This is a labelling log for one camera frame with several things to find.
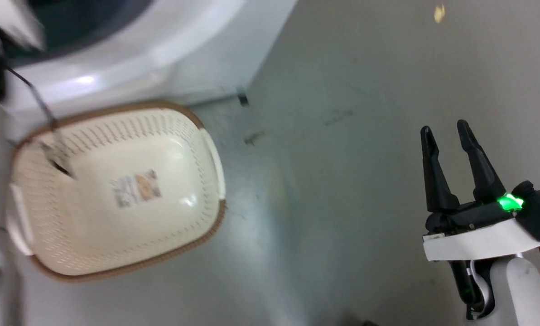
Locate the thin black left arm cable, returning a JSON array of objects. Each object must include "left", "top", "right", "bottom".
[{"left": 3, "top": 63, "right": 76, "bottom": 178}]

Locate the cream laundry basket brown rim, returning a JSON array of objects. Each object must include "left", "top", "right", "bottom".
[{"left": 6, "top": 101, "right": 227, "bottom": 283}]

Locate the paper label sticker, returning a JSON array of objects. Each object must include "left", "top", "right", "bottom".
[{"left": 111, "top": 170, "right": 163, "bottom": 209}]

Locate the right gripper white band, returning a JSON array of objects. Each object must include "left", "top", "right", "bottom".
[{"left": 420, "top": 120, "right": 540, "bottom": 262}]

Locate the white washing machine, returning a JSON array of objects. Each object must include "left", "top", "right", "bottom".
[{"left": 0, "top": 0, "right": 298, "bottom": 142}]

